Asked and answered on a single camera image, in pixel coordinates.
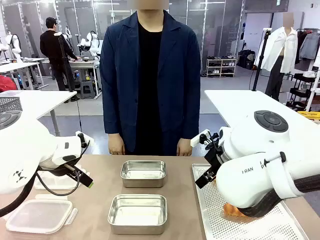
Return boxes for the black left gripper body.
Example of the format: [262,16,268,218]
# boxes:
[62,162,85,180]

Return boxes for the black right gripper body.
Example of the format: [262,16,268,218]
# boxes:
[203,143,226,174]

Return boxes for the golden brown croissant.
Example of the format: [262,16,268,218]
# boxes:
[223,203,251,219]

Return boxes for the clear plastic latching lid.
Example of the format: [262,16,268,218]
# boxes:
[5,198,79,235]
[33,163,91,191]

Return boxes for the person's right forearm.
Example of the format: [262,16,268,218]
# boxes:
[103,94,123,135]

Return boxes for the person's left forearm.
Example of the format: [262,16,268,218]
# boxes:
[177,99,201,145]

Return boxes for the rectangular stainless steel container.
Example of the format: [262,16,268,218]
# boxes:
[107,193,168,235]
[120,160,167,189]

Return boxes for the person's left hand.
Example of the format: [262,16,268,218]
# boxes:
[176,138,194,157]

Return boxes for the person's right hand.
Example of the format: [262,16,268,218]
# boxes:
[108,132,126,156]

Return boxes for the perforated white tray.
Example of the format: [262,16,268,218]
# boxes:
[191,163,311,240]

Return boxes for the white table with mesh basket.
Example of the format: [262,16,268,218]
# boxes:
[0,89,78,137]

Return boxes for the grey plastic step stool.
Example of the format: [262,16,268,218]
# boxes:
[79,80,98,100]

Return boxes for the grey metal mesh basket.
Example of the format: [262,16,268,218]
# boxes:
[0,96,24,114]

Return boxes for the white shoe rack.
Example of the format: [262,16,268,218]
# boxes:
[205,55,238,79]

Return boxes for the black bags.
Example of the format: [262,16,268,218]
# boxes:
[238,49,256,70]

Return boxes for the yellow box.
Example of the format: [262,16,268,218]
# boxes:
[296,110,320,124]

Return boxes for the person in navy coat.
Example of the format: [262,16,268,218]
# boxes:
[99,0,202,157]

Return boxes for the white lab workbench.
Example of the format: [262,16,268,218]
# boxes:
[48,57,103,99]

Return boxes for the red bag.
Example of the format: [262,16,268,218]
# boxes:
[0,74,19,93]

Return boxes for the black utility cart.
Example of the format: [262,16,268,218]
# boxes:
[285,71,320,113]

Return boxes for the white background desk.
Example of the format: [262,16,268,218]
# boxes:
[0,57,50,91]

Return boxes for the man in black clothes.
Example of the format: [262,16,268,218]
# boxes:
[39,16,79,92]

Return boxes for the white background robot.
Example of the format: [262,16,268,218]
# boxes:
[0,31,25,64]
[76,30,104,58]

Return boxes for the dark hanging garments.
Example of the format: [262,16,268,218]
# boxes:
[294,29,313,65]

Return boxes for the grey denim jacket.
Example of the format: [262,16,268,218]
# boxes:
[298,32,320,61]

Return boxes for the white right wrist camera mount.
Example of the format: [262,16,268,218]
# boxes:
[190,129,212,149]

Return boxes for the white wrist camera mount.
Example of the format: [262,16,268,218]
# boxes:
[190,129,212,149]
[75,130,95,149]

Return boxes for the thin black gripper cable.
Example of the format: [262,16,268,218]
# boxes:
[35,171,82,197]

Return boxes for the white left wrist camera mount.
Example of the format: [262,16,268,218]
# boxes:
[75,130,95,149]

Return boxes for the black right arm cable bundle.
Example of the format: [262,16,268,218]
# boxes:
[238,174,320,219]

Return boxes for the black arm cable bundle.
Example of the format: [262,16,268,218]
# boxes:
[238,174,320,219]
[0,159,39,218]

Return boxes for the black left arm cable bundle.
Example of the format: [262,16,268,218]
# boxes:
[0,159,39,218]

